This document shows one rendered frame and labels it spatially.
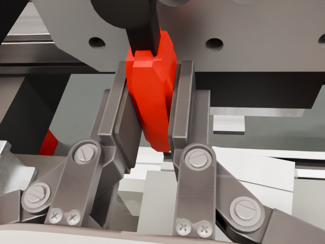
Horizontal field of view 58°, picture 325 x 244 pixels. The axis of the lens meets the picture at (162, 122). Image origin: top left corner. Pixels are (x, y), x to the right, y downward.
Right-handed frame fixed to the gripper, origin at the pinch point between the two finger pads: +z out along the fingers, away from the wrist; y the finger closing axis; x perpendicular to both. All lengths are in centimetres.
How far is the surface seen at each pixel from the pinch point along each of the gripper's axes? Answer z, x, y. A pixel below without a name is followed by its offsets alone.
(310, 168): 8.0, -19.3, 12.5
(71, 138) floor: 70, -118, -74
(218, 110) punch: 8.0, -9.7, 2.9
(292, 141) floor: 74, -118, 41
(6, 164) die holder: 9.2, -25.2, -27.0
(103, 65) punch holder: 3.5, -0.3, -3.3
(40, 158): 13.3, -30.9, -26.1
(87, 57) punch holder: 3.5, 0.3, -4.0
